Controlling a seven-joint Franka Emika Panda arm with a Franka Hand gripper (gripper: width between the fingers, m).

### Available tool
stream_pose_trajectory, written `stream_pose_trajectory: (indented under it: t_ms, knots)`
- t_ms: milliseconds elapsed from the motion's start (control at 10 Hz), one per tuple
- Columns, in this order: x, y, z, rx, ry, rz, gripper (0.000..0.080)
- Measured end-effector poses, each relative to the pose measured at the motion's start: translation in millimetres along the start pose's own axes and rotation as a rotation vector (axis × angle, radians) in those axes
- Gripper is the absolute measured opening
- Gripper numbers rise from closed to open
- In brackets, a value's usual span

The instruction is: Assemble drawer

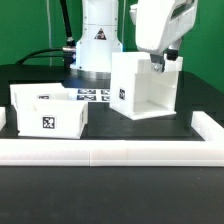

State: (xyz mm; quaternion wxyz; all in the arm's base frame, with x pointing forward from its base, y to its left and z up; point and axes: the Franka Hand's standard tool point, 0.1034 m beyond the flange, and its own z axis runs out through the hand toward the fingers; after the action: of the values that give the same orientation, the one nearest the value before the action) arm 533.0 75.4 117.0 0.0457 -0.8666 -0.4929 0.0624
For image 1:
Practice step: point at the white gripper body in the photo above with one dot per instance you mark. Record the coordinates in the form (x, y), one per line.
(160, 23)

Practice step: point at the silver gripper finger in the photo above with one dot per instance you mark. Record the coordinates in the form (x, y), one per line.
(158, 63)
(173, 50)

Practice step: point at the white drawer cabinet box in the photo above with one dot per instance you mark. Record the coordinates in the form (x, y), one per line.
(137, 92)

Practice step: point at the white front drawer tray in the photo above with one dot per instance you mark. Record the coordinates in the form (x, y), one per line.
(54, 119)

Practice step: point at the white drawer tray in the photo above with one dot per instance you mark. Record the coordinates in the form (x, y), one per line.
(54, 119)
(24, 96)

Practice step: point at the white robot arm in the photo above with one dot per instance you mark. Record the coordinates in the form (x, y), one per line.
(99, 40)

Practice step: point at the white rear drawer tray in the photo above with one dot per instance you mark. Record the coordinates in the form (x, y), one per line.
(24, 96)

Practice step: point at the black raised base platform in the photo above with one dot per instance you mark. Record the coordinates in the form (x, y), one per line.
(193, 94)

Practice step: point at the white marker sheet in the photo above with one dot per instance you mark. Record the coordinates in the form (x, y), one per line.
(90, 95)

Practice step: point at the white right fence rail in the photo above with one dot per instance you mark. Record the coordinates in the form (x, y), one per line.
(206, 127)

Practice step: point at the white fence rail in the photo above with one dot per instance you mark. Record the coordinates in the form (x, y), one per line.
(27, 152)
(206, 127)
(2, 117)

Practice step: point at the white left fence rail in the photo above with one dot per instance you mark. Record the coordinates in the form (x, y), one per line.
(2, 117)

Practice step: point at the white front fence rail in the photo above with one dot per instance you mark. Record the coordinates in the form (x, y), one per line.
(27, 152)

